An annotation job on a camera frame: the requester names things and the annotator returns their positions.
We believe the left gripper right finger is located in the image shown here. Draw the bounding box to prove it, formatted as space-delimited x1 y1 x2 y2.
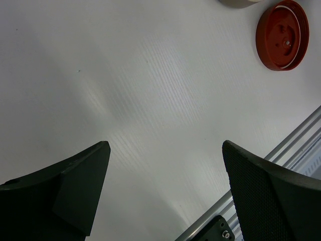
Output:
222 141 320 240

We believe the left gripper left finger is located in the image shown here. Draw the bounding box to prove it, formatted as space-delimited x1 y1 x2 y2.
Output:
1 141 111 240

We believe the beige steel container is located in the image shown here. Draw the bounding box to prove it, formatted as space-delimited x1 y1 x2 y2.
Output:
219 0 262 9

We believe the red lid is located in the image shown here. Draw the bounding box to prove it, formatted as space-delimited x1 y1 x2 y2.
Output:
255 1 309 71

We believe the aluminium front rail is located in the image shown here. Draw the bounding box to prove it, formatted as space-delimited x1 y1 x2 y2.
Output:
177 107 320 240

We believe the slotted cable duct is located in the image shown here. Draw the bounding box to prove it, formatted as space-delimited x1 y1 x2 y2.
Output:
301 156 320 180

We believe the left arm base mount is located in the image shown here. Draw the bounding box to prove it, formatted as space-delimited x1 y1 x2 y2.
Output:
188 215 235 241

